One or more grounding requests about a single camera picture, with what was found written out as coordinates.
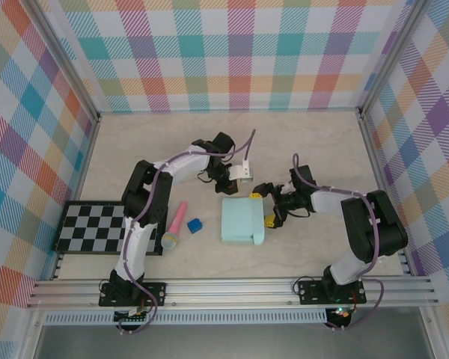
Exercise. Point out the light teal paper box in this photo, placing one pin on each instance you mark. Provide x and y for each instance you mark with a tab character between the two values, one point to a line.
241	220

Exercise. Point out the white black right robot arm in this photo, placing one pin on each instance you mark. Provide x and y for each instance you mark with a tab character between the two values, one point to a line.
346	269

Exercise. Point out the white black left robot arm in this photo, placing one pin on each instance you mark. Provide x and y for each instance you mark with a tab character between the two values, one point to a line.
134	250

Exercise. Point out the blue toy block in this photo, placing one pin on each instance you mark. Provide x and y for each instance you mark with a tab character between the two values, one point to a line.
195	226

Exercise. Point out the pink toy microphone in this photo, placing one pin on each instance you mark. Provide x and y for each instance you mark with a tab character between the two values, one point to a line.
176	224

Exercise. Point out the small circuit board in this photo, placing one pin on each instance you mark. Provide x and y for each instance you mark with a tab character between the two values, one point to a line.
340	312
134	316

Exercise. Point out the black grey checkerboard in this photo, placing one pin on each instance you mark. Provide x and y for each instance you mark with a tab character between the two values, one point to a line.
90	228

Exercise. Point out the aluminium side rail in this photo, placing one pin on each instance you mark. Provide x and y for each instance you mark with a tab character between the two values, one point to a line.
76	198
375	157

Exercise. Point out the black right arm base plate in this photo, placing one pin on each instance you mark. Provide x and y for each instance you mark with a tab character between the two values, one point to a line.
307	291

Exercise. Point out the long aluminium rail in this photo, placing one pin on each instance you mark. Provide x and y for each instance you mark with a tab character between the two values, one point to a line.
228	289

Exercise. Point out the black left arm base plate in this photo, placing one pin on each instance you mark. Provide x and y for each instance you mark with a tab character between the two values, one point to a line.
157	293

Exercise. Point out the aluminium frame post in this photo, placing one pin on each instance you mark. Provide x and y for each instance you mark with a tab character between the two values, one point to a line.
66	61
392	56

